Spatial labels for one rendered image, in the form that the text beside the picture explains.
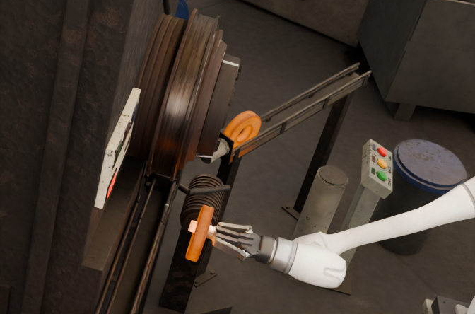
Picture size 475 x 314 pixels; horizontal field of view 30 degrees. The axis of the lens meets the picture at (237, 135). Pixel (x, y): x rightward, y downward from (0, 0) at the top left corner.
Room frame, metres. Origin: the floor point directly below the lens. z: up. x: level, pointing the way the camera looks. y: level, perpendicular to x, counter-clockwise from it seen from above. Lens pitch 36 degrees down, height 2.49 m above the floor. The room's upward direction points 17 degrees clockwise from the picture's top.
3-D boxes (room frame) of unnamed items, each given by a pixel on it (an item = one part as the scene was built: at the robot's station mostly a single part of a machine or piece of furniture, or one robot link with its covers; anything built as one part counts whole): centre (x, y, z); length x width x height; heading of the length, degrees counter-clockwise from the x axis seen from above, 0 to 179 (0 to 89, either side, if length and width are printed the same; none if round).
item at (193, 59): (2.01, 0.17, 1.11); 0.47 x 0.06 x 0.47; 2
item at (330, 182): (2.67, -0.39, 0.26); 0.12 x 0.12 x 0.52
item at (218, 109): (2.01, 0.07, 1.11); 0.28 x 0.06 x 0.28; 2
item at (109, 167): (1.66, 0.26, 1.15); 0.26 x 0.02 x 0.18; 2
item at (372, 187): (2.71, -0.54, 0.31); 0.24 x 0.16 x 0.62; 2
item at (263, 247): (1.82, -0.14, 0.83); 0.09 x 0.08 x 0.07; 92
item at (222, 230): (1.83, -0.07, 0.84); 0.11 x 0.01 x 0.04; 91
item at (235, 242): (1.80, -0.07, 0.84); 0.11 x 0.01 x 0.04; 94
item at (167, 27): (2.00, 0.25, 1.11); 0.47 x 0.10 x 0.47; 2
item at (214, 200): (2.34, 0.04, 0.27); 0.22 x 0.13 x 0.53; 2
